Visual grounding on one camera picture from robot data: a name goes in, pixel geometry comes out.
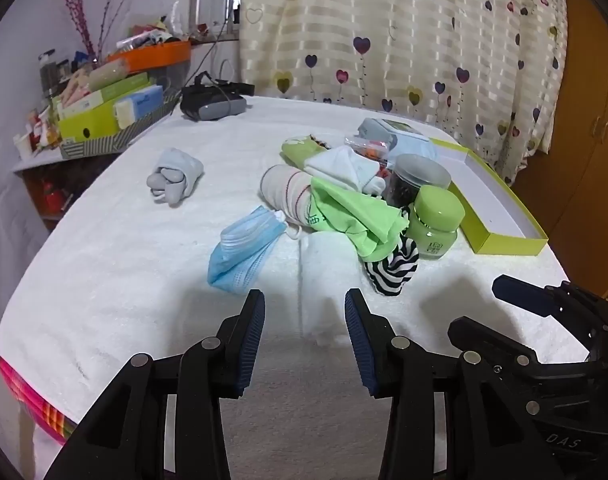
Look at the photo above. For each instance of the green rabbit towel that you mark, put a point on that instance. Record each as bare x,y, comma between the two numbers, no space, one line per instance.
304,149

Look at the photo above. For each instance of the green jar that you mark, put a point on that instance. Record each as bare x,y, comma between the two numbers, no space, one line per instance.
434,220

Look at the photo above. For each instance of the pile of assorted packets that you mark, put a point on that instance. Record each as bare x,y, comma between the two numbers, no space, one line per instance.
153,32

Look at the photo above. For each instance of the light green cloth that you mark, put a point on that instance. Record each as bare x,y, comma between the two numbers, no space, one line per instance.
359,215

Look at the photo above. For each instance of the white red-striped bandage roll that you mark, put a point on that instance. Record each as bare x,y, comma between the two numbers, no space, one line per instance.
289,190

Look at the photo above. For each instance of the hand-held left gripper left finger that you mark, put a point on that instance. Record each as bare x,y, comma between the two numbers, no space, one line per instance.
251,340

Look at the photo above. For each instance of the blue white tissue packet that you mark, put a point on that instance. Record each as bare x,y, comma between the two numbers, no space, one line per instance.
138,102

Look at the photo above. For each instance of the wet wipes pack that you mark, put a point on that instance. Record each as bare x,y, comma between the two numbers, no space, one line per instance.
391,132

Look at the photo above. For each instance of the lime green cardboard box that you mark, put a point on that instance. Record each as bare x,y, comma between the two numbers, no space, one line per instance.
86,127

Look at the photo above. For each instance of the heart print curtain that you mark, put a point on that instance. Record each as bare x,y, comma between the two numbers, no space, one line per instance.
409,35

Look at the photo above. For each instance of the orange tray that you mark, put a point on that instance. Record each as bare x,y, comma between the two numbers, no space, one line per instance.
153,55

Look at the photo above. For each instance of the green flat carton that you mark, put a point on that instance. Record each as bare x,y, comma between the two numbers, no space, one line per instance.
128,86

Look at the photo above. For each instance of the dark lidded bottle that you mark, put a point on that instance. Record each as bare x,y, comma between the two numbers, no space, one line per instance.
47,70

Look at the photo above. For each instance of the black grey headset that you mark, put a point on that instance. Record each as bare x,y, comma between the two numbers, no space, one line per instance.
211,102

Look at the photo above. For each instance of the pink decorative branches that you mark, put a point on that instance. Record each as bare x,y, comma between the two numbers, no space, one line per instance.
78,10

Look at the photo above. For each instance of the clear snack packet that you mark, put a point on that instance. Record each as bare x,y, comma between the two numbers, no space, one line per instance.
369,150

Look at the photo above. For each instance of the grey striped storage box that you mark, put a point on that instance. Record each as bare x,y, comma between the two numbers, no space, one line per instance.
108,141

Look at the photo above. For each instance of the wooden wardrobe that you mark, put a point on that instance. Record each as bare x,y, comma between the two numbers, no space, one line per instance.
584,110

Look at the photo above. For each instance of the beige patterned packet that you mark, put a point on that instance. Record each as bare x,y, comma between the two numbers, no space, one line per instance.
81,85

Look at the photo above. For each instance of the red object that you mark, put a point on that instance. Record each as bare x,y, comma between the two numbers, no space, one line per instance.
51,195

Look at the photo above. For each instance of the grey white sock bundle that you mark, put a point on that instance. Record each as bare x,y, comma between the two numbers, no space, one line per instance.
176,177

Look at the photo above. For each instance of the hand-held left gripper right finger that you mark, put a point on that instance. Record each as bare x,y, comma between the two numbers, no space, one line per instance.
359,340

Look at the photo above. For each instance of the pink striped cloth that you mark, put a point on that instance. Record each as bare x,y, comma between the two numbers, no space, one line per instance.
28,395

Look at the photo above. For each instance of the black white striped cloth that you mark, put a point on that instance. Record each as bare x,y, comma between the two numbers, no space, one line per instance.
391,265

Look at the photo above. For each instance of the blue face mask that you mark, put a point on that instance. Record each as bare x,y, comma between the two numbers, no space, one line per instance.
244,255

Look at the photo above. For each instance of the clear jar with dark contents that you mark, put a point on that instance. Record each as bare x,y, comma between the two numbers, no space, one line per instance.
419,177

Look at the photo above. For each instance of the green shallow box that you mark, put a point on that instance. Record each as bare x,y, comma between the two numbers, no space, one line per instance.
489,205

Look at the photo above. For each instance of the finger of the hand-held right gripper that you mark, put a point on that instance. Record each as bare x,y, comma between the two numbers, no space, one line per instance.
524,294
484,335

